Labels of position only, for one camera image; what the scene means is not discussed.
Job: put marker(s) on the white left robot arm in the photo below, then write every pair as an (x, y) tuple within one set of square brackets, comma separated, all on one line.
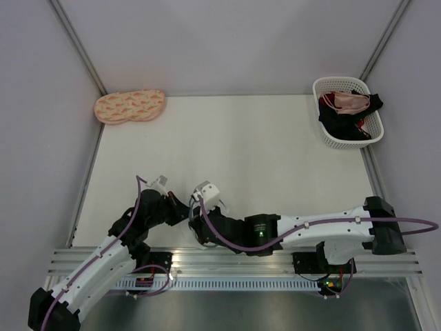
[(122, 252)]

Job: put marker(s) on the white slotted cable duct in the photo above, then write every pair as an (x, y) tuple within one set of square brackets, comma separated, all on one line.
[(219, 284)]

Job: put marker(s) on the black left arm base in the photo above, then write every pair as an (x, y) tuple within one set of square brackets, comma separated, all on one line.
[(154, 262)]

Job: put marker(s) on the aluminium mounting rail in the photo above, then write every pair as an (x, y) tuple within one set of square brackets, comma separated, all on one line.
[(220, 262)]

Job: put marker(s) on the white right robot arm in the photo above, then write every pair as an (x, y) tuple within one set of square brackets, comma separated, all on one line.
[(337, 237)]

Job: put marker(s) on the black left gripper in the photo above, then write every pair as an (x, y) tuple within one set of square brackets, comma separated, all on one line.
[(180, 211)]

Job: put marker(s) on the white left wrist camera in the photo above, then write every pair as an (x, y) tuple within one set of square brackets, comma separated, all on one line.
[(158, 185)]

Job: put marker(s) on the black underwear garment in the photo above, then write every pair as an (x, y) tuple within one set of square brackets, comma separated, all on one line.
[(376, 104)]

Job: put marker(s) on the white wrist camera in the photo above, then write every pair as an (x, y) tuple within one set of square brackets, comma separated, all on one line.
[(210, 194), (158, 185)]

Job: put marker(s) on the white plastic basket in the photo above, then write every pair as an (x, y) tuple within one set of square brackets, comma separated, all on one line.
[(373, 123)]

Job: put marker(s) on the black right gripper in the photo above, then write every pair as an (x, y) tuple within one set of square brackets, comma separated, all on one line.
[(196, 221)]

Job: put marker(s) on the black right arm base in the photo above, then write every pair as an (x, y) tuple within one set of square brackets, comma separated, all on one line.
[(306, 263)]

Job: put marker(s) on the pink patterned bra case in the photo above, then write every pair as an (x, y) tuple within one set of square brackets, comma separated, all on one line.
[(138, 106)]

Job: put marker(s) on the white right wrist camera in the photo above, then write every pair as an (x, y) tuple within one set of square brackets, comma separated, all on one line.
[(210, 194)]

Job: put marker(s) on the pink bra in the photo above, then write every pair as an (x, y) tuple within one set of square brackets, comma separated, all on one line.
[(346, 103)]

